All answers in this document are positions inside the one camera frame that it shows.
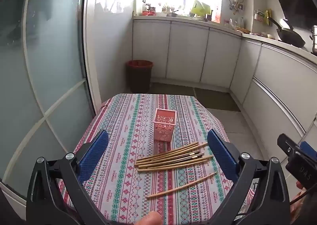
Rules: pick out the patterned striped tablecloth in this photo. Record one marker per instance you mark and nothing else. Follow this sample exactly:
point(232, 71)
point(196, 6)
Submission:
point(128, 140)

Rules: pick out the pink perforated utensil holder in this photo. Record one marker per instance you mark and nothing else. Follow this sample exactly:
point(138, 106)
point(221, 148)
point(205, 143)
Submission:
point(165, 128)

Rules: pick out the yellow-green plastic bag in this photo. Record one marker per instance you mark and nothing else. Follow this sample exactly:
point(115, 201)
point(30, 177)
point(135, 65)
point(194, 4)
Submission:
point(200, 8)

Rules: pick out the red cooking pot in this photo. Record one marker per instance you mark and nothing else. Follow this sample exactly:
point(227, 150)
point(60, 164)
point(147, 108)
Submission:
point(148, 13)

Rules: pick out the slim bamboo chopstick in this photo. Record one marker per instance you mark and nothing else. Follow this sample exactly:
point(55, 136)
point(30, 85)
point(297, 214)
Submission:
point(182, 185)

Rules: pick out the person's left hand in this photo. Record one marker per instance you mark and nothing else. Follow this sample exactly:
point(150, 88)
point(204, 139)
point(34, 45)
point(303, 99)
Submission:
point(148, 218)

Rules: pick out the frosted glass sliding door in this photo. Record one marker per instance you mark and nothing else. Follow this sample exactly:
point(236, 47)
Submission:
point(44, 71)

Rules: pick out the wall spice rack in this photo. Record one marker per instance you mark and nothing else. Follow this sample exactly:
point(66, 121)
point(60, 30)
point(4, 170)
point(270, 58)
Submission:
point(260, 15)

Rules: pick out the white kitchen countertop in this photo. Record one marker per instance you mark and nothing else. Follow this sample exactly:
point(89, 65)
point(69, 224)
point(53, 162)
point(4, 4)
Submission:
point(223, 26)

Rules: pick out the steel pot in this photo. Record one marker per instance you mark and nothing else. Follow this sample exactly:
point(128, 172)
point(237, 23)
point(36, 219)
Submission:
point(314, 39)

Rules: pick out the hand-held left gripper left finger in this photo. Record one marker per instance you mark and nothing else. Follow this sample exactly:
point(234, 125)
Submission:
point(95, 149)

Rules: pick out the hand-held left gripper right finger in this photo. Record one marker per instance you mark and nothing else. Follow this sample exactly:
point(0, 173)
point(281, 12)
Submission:
point(220, 151)

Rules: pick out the person's right hand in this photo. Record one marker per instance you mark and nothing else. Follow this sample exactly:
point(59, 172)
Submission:
point(303, 206)

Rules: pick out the dark floor mat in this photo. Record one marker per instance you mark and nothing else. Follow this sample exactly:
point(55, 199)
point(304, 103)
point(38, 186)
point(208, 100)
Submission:
point(215, 101)

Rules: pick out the pile of bamboo chopsticks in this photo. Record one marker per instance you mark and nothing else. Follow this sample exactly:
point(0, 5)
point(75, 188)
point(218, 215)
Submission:
point(158, 161)

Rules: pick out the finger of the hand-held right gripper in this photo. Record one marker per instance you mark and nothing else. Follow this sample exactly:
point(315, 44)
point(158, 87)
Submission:
point(287, 143)
point(309, 147)

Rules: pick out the red-rimmed dark trash bin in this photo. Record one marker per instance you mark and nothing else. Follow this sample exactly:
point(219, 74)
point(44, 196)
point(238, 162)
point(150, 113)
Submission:
point(139, 76)

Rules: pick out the white lower kitchen cabinets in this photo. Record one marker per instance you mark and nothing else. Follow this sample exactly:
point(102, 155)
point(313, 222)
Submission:
point(198, 53)

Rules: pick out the black wok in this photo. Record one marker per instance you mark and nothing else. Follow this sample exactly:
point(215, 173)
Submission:
point(291, 37)

